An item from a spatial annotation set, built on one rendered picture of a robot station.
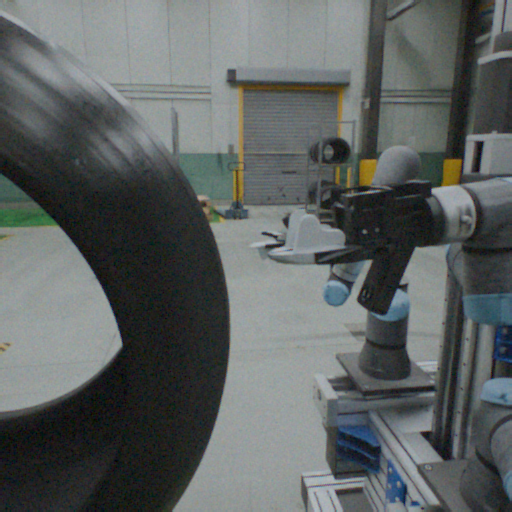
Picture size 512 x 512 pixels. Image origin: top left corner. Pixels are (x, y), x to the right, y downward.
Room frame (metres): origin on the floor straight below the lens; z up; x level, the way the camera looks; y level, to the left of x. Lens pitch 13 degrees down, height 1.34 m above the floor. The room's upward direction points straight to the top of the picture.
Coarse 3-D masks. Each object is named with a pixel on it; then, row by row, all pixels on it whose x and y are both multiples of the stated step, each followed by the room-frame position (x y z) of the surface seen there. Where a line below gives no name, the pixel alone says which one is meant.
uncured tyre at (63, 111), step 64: (0, 64) 0.28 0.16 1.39; (64, 64) 0.32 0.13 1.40; (0, 128) 0.27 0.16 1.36; (64, 128) 0.28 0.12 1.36; (128, 128) 0.32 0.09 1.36; (64, 192) 0.28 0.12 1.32; (128, 192) 0.29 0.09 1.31; (192, 192) 0.36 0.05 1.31; (128, 256) 0.29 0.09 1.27; (192, 256) 0.32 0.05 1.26; (128, 320) 0.28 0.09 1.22; (192, 320) 0.31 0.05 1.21; (128, 384) 0.28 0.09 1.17; (192, 384) 0.30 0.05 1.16; (0, 448) 0.51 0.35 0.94; (64, 448) 0.51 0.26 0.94; (128, 448) 0.28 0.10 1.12; (192, 448) 0.31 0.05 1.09
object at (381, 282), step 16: (400, 240) 0.51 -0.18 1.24; (416, 240) 0.52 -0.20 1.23; (400, 256) 0.51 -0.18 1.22; (368, 272) 0.55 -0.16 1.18; (384, 272) 0.51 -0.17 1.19; (400, 272) 0.51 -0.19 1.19; (368, 288) 0.52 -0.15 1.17; (384, 288) 0.51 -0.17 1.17; (368, 304) 0.51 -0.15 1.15; (384, 304) 0.51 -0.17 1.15
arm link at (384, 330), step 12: (396, 300) 1.12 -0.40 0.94; (408, 300) 1.12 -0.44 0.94; (372, 312) 1.12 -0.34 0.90; (396, 312) 1.09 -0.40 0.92; (408, 312) 1.11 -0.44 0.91; (372, 324) 1.12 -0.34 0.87; (384, 324) 1.10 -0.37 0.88; (396, 324) 1.09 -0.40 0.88; (372, 336) 1.12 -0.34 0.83; (384, 336) 1.10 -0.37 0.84; (396, 336) 1.09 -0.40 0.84
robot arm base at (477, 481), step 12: (480, 456) 0.66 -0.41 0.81; (468, 468) 0.68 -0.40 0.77; (480, 468) 0.65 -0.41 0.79; (492, 468) 0.63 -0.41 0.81; (468, 480) 0.66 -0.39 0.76; (480, 480) 0.64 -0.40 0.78; (492, 480) 0.63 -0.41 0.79; (468, 492) 0.65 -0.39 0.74; (480, 492) 0.63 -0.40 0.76; (492, 492) 0.62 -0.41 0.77; (504, 492) 0.61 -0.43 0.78; (468, 504) 0.65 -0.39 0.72; (480, 504) 0.63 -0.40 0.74; (492, 504) 0.62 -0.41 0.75; (504, 504) 0.61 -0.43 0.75
